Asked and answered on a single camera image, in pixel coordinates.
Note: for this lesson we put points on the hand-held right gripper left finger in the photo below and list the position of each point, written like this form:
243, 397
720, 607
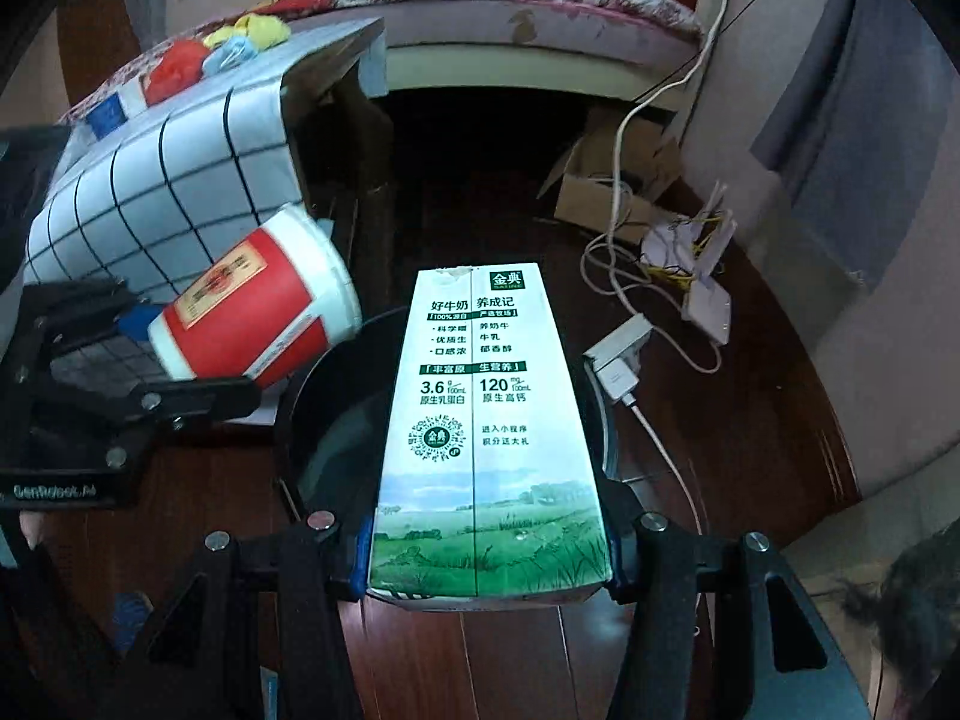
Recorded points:
352, 577

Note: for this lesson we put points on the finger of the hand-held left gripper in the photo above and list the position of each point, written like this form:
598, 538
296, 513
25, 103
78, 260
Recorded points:
202, 397
139, 322

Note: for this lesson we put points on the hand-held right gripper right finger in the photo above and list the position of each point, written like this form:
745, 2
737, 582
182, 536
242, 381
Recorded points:
616, 570

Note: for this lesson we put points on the red white paper cup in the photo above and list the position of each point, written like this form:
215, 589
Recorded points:
247, 315

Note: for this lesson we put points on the black round trash bin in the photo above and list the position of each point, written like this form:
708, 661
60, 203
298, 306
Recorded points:
330, 420

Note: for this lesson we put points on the green white milk carton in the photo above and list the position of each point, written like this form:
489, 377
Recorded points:
480, 427

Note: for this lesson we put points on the red ball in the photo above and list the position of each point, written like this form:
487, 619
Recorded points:
176, 73

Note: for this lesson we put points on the person's left hand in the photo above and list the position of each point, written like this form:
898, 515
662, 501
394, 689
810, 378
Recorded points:
31, 530

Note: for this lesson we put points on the table with white checked cloth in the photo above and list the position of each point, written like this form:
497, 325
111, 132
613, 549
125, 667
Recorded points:
172, 157

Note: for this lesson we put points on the white power strip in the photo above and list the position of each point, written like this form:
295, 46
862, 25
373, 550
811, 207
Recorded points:
619, 360

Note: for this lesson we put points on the white router with antennas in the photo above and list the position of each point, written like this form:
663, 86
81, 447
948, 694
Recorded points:
709, 311

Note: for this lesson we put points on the pale blue crumpled ball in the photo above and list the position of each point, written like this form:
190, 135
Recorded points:
232, 54

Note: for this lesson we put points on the person's dark hair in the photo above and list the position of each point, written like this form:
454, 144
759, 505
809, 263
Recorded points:
915, 600

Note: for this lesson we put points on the yellow crumpled ball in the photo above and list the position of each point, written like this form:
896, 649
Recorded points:
262, 30

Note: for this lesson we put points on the open cardboard box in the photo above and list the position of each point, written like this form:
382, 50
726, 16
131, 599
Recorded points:
592, 202

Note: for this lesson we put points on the grey curtain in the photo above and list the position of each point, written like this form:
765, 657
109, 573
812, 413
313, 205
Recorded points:
847, 127

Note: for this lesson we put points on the bed with floral sheet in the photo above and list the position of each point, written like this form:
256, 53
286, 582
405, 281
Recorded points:
562, 22

